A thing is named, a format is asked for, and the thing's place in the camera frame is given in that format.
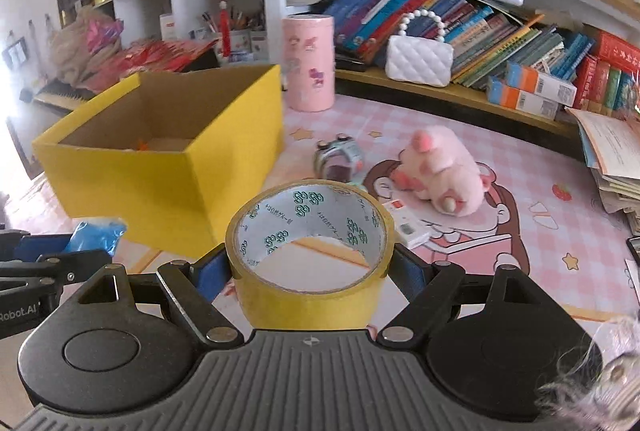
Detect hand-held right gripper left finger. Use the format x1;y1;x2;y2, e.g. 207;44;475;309
75;246;246;344

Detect pink printed table mat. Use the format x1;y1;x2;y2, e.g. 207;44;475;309
112;93;640;327

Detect fuzzy grey sleeve cuff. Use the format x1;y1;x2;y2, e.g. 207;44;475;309
535;313;640;431

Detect row of thick dictionaries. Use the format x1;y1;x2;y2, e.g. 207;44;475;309
572;31;640;116

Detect pink foil ribbon bundle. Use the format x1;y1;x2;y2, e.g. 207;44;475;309
85;18;125;56

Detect pile of red paper decorations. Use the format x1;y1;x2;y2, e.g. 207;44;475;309
82;38;221;94

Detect pink cylindrical canister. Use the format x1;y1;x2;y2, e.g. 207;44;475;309
281;13;337;112

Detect red tassel ornament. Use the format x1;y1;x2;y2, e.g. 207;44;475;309
218;1;233;64

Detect blue crinkled wrapper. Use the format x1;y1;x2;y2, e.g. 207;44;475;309
64;220;127;259

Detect yellow cardboard box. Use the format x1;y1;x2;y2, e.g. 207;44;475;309
32;64;286;257

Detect orange blue white carton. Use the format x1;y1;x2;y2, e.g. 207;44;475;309
505;61;578;108
486;76;560;120

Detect pink pig plush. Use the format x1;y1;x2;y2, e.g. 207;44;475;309
390;125;496;216

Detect row of leaning colourful books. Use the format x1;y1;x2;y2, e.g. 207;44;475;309
322;0;596;89

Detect white holder with tools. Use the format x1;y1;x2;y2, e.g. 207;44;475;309
231;10;267;62

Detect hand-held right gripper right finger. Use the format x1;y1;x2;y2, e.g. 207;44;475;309
376;245;551;344

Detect grey purple toy truck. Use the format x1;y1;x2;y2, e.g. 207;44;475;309
315;134;365;184

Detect white holder with pens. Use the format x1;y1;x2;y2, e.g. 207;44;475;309
189;11;221;42

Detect black keyboard piano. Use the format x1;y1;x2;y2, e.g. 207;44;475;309
32;81;98;114

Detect white quilted pearl-handle purse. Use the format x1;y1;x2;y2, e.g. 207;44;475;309
385;8;455;88

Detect stack of papers and booklets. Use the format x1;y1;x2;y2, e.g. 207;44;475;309
565;107;640;234

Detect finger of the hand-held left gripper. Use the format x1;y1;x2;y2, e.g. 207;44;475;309
0;228;76;262
0;250;112;293

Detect beige blanket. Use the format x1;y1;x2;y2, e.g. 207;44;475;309
50;8;108;84

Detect small white box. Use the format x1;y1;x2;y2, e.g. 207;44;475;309
381;201;432;248

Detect yellow tape roll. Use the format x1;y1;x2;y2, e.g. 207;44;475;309
225;179;396;331

